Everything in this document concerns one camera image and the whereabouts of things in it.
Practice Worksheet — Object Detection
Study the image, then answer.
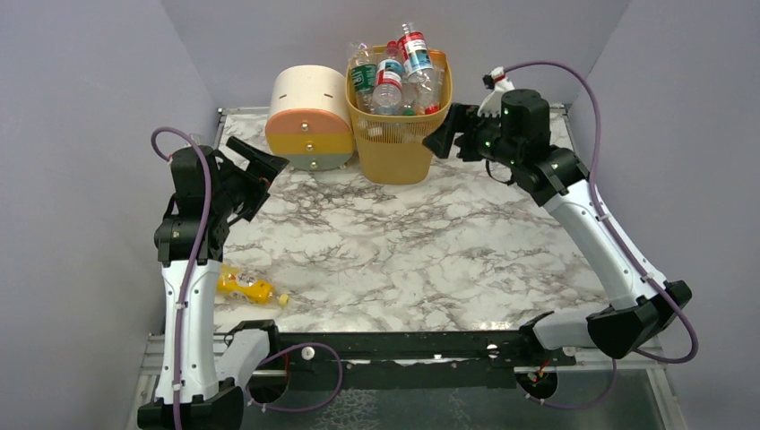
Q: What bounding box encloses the orange label clear bottle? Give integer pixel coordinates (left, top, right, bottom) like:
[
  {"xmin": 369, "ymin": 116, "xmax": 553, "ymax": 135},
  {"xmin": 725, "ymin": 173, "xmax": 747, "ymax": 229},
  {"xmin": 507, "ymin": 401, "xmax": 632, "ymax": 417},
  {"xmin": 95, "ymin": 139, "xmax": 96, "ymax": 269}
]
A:
[{"xmin": 423, "ymin": 50, "xmax": 446, "ymax": 115}]

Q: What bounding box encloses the clear bottle green label angled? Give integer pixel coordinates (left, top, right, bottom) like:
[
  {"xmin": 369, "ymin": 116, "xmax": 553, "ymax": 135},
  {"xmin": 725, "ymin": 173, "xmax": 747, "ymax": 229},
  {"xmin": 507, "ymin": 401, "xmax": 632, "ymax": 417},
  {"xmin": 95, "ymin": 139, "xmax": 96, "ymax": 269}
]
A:
[{"xmin": 349, "ymin": 41, "xmax": 376, "ymax": 114}]

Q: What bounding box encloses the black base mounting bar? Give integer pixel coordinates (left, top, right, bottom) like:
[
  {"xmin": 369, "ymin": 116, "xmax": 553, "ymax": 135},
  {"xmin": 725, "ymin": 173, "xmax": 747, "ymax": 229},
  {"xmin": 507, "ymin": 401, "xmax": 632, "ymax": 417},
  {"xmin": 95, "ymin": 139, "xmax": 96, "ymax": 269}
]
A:
[{"xmin": 222, "ymin": 320, "xmax": 578, "ymax": 393}]

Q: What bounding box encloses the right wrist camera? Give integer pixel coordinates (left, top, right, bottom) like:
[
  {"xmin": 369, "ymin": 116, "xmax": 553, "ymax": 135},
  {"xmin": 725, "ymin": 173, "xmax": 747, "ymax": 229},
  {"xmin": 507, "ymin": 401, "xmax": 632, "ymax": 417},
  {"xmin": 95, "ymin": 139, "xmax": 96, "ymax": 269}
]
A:
[{"xmin": 477, "ymin": 66, "xmax": 515, "ymax": 117}]

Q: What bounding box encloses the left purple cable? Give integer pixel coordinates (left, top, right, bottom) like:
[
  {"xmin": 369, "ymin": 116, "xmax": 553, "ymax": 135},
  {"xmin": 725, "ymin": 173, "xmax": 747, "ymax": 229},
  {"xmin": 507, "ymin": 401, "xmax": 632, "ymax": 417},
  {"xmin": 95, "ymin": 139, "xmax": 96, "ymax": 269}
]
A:
[{"xmin": 150, "ymin": 126, "xmax": 346, "ymax": 430}]

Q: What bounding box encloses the purple cable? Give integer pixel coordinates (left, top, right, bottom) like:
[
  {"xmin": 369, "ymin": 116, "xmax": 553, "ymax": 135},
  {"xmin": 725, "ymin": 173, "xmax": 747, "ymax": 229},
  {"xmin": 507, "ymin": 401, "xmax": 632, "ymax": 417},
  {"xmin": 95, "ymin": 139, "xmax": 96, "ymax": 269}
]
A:
[
  {"xmin": 150, "ymin": 126, "xmax": 346, "ymax": 430},
  {"xmin": 501, "ymin": 61, "xmax": 699, "ymax": 412}
]

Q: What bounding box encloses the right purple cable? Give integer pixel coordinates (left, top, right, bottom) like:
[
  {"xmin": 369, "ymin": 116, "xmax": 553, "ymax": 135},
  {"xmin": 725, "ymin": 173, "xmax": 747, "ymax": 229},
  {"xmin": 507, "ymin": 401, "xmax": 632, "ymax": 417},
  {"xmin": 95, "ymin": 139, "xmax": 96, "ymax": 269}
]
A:
[{"xmin": 501, "ymin": 61, "xmax": 699, "ymax": 412}]

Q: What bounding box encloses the round pink yellow drawer box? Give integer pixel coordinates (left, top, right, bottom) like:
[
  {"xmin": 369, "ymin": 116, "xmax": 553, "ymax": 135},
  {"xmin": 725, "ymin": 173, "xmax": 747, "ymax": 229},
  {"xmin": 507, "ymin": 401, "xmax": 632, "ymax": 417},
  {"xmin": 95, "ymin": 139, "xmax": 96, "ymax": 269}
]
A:
[{"xmin": 264, "ymin": 64, "xmax": 355, "ymax": 171}]

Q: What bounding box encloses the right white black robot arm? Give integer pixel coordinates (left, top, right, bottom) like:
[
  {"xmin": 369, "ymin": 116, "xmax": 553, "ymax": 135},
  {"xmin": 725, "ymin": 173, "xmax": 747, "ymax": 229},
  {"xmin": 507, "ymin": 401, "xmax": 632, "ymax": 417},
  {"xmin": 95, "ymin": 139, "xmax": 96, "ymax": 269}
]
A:
[{"xmin": 423, "ymin": 90, "xmax": 693, "ymax": 359}]

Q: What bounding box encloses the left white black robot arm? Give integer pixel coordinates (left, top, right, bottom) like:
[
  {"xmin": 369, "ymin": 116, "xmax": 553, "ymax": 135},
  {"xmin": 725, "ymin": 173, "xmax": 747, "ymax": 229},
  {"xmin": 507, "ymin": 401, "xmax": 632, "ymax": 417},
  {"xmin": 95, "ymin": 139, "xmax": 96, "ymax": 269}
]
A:
[{"xmin": 136, "ymin": 138, "xmax": 289, "ymax": 429}]

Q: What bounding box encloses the yellow drink bottle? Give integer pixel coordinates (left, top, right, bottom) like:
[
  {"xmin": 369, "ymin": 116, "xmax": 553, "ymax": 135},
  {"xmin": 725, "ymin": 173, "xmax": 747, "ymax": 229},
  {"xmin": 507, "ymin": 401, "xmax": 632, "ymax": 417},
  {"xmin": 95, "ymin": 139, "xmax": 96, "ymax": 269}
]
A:
[{"xmin": 217, "ymin": 264, "xmax": 290, "ymax": 307}]

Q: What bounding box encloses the clear bottle red blue label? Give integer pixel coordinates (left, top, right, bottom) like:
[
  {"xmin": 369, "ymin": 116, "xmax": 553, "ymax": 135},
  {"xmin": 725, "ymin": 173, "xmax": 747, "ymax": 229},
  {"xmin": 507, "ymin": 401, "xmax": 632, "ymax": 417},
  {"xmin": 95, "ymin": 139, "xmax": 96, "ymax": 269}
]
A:
[{"xmin": 398, "ymin": 22, "xmax": 434, "ymax": 83}]

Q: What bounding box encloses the yellow mesh waste bin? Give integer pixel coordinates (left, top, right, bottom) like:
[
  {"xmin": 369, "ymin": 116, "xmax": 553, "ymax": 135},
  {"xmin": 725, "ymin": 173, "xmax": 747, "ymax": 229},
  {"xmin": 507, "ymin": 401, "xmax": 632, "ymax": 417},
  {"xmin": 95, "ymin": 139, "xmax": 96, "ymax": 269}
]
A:
[{"xmin": 345, "ymin": 49, "xmax": 453, "ymax": 185}]

